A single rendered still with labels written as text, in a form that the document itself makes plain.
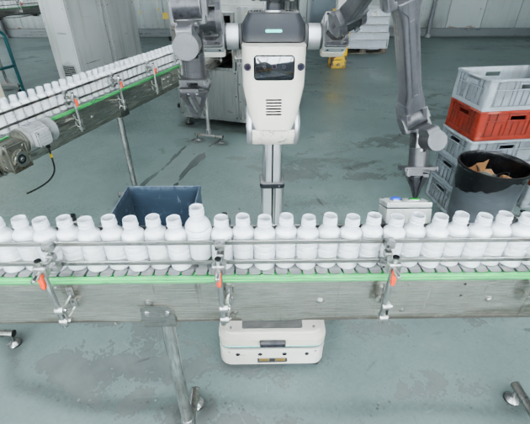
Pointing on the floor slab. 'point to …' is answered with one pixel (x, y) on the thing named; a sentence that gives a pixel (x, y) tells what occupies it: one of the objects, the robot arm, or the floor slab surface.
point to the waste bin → (487, 183)
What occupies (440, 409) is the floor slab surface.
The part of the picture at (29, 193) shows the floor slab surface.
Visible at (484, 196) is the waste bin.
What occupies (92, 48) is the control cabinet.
